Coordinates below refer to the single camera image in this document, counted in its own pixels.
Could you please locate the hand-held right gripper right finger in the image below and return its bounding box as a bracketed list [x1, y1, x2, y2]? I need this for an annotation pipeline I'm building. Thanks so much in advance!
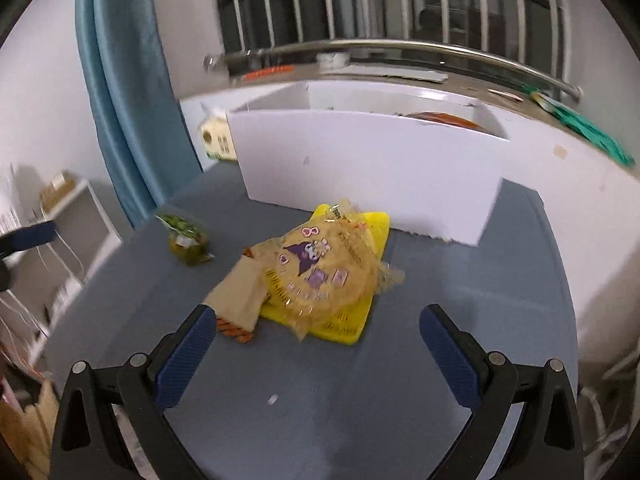
[419, 304, 586, 480]

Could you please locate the metal window guard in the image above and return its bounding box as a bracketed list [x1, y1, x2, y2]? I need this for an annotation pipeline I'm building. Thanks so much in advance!
[204, 0, 583, 106]

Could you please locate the cartoon print cracker packet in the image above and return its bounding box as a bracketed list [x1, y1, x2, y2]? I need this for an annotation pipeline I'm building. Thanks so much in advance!
[245, 202, 405, 343]

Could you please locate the yellow snack packet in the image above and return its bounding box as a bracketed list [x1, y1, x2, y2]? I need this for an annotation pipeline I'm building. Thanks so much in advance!
[260, 204, 392, 347]

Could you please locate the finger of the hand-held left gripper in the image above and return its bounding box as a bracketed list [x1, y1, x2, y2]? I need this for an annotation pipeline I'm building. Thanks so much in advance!
[0, 221, 57, 262]

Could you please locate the yellow tissue pack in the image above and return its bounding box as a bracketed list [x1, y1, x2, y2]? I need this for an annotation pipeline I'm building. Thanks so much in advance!
[200, 114, 238, 163]

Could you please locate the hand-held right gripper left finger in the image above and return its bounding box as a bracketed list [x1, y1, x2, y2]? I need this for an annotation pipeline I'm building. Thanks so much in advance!
[50, 304, 218, 480]

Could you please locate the blue curtain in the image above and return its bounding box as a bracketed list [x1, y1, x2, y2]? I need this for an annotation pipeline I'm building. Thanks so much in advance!
[75, 0, 206, 231]

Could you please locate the beige packet with orange stripe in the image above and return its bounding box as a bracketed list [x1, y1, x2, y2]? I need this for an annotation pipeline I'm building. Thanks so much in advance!
[205, 255, 271, 345]

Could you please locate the white cardboard box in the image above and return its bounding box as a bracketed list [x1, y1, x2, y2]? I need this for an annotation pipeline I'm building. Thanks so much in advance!
[226, 80, 511, 248]

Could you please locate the small green snack pack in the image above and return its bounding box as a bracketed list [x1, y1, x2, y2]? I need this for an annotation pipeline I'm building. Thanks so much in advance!
[155, 214, 216, 267]

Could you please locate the tan cardboard box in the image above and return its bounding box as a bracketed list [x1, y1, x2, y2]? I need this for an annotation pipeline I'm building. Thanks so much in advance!
[0, 380, 62, 480]

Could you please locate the orange snack packet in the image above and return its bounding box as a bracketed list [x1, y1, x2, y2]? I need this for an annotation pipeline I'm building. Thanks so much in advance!
[405, 111, 493, 134]

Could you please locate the white shelf unit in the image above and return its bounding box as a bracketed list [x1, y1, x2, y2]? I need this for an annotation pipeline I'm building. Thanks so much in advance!
[0, 162, 123, 356]

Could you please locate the orange pen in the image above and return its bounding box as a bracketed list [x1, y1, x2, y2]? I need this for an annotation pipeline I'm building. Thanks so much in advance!
[245, 66, 293, 81]

